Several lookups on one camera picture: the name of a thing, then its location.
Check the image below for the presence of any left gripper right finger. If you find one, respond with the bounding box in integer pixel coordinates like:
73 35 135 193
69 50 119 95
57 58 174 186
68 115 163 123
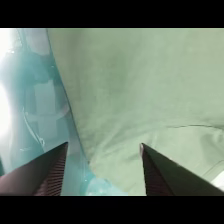
139 142 224 197

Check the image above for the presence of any pale green garment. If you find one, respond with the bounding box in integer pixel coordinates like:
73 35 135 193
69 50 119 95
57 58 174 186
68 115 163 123
46 27 224 197

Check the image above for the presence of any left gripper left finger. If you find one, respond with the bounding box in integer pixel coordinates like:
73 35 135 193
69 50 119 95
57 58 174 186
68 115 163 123
0 141 69 197

